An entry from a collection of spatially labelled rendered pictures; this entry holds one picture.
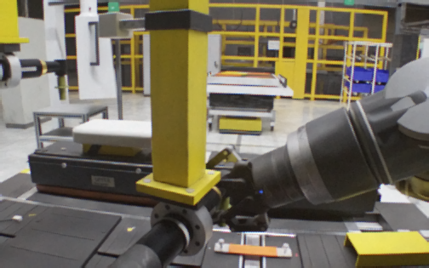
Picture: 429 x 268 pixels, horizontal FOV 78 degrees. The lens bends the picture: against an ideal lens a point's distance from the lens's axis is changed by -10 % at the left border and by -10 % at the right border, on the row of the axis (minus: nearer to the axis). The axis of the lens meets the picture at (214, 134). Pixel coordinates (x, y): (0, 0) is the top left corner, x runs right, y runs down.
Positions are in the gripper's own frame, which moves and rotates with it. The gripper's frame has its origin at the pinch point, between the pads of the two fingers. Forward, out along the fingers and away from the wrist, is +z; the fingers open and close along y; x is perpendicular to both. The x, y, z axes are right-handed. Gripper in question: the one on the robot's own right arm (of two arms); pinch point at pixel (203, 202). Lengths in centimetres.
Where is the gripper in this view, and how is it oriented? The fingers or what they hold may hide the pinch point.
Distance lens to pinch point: 47.1
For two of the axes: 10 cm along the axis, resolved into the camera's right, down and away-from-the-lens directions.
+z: -8.1, 3.8, 4.5
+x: 3.9, -2.3, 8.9
